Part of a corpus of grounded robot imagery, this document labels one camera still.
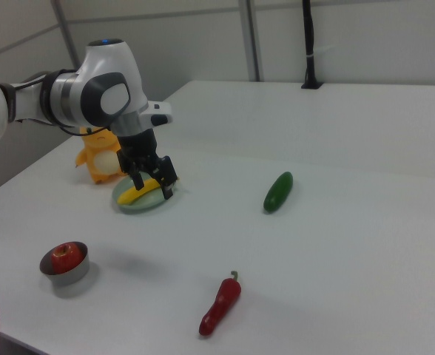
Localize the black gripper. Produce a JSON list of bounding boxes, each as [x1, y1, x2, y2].
[[115, 127, 178, 201]]

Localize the yellow banana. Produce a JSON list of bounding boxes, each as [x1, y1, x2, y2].
[[116, 177, 181, 206]]

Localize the pale green plastic plate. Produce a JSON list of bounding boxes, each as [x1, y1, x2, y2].
[[112, 176, 180, 214]]

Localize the orange plush toy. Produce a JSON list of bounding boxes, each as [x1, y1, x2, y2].
[[75, 125, 124, 185]]

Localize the red apple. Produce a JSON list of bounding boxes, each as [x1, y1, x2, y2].
[[50, 243, 84, 274]]

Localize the small metal bowl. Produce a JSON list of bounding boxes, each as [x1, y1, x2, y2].
[[38, 241, 91, 286]]

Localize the green cucumber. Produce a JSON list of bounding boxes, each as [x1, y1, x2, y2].
[[263, 171, 294, 214]]

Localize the red chili pepper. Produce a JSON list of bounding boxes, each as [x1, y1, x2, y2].
[[198, 270, 242, 337]]

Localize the black pole on clamp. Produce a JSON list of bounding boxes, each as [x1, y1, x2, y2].
[[300, 0, 326, 90]]

